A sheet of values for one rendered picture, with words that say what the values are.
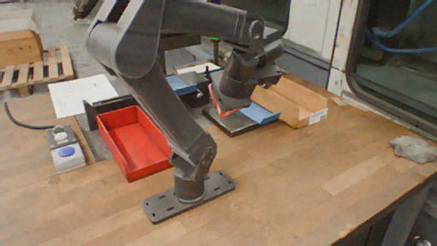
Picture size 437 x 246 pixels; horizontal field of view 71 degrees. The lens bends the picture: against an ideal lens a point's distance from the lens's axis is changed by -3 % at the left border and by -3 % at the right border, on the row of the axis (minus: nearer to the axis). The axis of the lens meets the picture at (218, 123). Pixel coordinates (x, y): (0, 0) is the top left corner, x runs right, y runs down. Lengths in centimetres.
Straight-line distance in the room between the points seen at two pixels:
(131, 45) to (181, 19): 10
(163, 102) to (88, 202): 32
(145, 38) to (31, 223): 46
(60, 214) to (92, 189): 9
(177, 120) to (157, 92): 7
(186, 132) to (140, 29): 21
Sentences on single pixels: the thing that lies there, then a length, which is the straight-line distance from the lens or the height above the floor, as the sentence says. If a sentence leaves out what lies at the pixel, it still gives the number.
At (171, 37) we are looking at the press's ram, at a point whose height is 114.
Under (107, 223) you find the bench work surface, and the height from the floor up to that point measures 90.
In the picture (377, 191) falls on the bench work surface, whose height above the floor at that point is 90.
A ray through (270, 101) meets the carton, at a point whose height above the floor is 94.
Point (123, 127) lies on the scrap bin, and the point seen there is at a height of 91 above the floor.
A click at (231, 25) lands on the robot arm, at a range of 56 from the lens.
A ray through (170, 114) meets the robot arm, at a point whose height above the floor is 113.
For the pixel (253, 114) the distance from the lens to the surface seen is 96.
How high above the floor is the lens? 139
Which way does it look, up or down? 31 degrees down
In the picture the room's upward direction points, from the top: straight up
